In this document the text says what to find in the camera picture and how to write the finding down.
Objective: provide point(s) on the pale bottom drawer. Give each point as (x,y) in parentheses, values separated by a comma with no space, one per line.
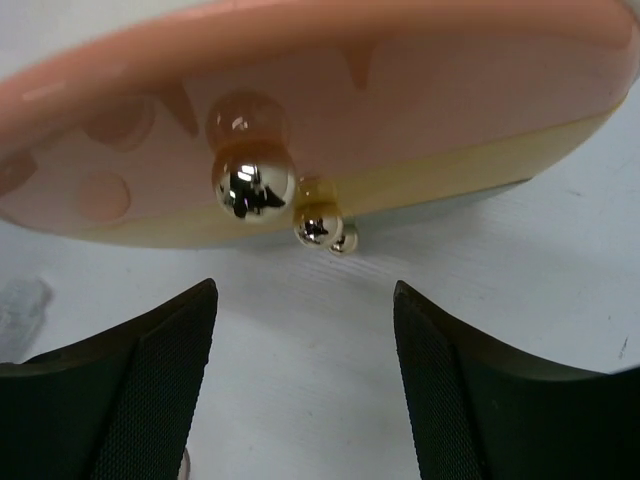
(370,225)

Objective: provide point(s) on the orange top drawer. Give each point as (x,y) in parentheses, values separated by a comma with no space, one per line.
(254,106)

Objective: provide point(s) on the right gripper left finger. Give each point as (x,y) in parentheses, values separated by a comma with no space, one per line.
(116,405)

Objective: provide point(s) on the yellow middle drawer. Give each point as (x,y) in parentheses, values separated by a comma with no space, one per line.
(459,173)

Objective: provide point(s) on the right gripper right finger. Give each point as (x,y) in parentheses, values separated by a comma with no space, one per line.
(482,409)

